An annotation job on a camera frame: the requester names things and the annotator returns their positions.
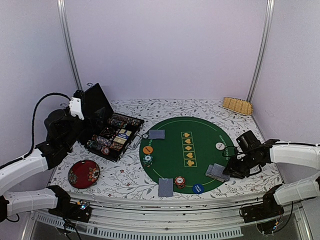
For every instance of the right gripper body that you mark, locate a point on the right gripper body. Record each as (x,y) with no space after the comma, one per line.
(242,168)

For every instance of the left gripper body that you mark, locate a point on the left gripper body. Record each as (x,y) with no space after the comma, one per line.
(71,138)

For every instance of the white dealer button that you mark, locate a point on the white dealer button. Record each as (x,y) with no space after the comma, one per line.
(220,146)

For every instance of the grey playing card deck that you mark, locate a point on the grey playing card deck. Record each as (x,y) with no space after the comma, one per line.
(215,171)

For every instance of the red five chip stack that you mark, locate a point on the red five chip stack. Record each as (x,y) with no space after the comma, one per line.
(105,150)

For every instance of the blue small blind button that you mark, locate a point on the blue small blind button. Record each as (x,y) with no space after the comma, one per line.
(198,188)

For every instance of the orange big blind button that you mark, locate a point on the orange big blind button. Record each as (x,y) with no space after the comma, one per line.
(147,150)

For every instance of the green chip stack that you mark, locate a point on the green chip stack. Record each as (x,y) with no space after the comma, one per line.
(147,160)

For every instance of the dealt cards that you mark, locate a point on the dealt cards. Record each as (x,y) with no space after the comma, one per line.
(155,134)

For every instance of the dealt cards front edge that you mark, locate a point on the dealt cards front edge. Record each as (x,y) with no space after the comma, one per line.
(165,187)

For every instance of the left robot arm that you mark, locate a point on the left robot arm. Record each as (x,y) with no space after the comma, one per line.
(40,158)

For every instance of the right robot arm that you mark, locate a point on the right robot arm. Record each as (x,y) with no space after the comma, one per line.
(275,151)

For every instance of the black poker chip case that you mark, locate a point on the black poker chip case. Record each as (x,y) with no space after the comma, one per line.
(102,123)

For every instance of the red floral plate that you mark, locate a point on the red floral plate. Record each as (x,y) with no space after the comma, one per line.
(83,174)

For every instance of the woven bamboo tray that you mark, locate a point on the woven bamboo tray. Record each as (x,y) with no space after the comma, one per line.
(238,106)

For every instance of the yellow playing card box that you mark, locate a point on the yellow playing card box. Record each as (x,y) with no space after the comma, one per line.
(122,136)

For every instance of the green round poker mat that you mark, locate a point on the green round poker mat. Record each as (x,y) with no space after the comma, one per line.
(188,149)

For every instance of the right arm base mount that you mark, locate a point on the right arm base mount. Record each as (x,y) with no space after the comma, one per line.
(258,212)

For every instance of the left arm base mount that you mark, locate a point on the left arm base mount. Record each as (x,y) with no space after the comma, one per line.
(80,211)

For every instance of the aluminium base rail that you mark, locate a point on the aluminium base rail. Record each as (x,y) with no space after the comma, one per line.
(178,219)

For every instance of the left metal frame post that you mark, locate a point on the left metal frame post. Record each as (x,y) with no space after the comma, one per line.
(61,6)

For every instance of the metal frame post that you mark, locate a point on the metal frame post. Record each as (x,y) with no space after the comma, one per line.
(262,48)
(61,6)

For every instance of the right metal frame post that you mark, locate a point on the right metal frame post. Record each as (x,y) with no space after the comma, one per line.
(262,48)

